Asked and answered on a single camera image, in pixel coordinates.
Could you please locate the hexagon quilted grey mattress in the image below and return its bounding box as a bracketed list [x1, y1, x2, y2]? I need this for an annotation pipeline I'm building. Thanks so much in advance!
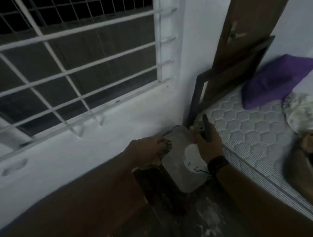
[195, 83, 313, 220]

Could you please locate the dark wooden headboard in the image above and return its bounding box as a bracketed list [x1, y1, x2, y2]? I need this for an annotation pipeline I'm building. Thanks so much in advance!
[187, 0, 289, 127]

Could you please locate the person's right hand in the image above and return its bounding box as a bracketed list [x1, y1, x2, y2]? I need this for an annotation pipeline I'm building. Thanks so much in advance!
[189, 122, 223, 164]

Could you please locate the white wall socket box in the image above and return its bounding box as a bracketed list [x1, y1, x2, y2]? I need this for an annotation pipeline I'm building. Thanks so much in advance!
[1, 158, 29, 177]

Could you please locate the dark brown low stand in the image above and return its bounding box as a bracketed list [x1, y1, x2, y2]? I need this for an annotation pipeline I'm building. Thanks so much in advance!
[133, 163, 190, 215]

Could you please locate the white patterned cloth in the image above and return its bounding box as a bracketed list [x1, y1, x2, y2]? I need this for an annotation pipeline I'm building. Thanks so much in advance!
[281, 92, 313, 135]

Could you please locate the checkered cleaning cloth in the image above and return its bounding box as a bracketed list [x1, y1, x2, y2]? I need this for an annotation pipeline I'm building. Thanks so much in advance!
[139, 138, 172, 171]

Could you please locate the black wristwatch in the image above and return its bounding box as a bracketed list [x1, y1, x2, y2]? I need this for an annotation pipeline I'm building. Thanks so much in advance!
[207, 155, 230, 176]

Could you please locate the person's left hand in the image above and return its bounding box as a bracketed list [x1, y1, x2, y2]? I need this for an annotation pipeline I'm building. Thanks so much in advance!
[123, 135, 168, 169]

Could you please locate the person's right forearm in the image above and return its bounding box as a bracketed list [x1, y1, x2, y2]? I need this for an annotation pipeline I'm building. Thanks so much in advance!
[215, 165, 313, 237]

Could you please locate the purple pillow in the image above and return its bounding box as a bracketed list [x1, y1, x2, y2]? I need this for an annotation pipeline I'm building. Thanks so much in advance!
[241, 53, 313, 110]

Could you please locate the brown fabric bundle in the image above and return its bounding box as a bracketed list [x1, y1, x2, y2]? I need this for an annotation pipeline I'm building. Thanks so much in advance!
[282, 133, 313, 204]

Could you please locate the white spray bottle black trigger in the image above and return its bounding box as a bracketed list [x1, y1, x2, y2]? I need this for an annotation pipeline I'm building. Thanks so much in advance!
[185, 114, 213, 175]

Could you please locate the person's left forearm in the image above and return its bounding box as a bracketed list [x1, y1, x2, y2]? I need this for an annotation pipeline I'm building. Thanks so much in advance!
[0, 151, 152, 237]

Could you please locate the white barred window frame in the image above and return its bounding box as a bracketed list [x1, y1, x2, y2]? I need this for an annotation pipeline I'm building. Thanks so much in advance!
[0, 0, 186, 161]

